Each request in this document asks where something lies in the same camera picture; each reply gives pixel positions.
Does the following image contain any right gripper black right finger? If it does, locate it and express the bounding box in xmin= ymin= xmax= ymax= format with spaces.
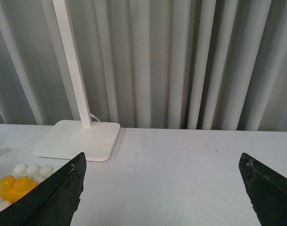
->
xmin=239 ymin=153 xmax=287 ymax=226

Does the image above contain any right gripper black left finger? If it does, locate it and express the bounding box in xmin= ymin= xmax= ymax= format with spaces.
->
xmin=0 ymin=152 xmax=87 ymax=226

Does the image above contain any yellow two-stud block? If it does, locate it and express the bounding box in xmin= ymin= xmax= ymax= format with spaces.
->
xmin=0 ymin=175 xmax=39 ymax=203

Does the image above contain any white desk lamp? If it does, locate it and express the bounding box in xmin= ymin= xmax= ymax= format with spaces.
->
xmin=34 ymin=0 xmax=120 ymax=162

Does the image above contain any white studded base plate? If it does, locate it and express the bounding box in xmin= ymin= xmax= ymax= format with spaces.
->
xmin=0 ymin=163 xmax=57 ymax=212

